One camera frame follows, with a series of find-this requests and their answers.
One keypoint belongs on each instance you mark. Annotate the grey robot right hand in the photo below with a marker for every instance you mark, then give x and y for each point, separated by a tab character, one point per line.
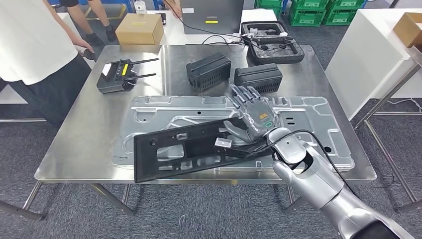
260	118

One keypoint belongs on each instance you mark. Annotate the brown cardboard box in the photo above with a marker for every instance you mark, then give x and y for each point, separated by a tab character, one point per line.
138	29

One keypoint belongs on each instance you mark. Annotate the black foam case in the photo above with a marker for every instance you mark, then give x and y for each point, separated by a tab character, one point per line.
277	54

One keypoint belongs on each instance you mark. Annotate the black ribbed battery pack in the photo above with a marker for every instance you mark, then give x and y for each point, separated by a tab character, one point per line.
257	77
207	72

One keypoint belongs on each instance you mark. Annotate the steel table thin legs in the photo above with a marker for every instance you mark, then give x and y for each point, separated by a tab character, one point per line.
417	56

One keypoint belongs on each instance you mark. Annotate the white cabinet table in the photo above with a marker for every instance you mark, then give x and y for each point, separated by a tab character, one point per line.
362	49

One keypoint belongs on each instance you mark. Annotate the large stamped metal panel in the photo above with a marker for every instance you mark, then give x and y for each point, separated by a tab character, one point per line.
165	112

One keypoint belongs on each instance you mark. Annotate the open cardboard box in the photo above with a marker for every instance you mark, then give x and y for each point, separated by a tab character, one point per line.
408	29

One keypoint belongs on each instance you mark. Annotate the person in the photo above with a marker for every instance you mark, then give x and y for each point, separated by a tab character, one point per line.
74	16
29	39

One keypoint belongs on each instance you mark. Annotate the stainless steel workbench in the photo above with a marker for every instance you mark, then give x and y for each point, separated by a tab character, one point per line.
99	132

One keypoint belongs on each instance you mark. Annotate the black plastic panel part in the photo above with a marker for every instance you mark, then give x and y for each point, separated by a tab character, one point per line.
194	151

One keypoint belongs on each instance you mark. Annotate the grey laptop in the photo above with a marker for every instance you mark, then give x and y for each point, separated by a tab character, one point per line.
211	13

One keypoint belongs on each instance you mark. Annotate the steel side table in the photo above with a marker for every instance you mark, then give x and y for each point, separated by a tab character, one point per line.
13	110

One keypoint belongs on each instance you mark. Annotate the black remote controller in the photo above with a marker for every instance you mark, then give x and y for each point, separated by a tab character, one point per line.
112	82

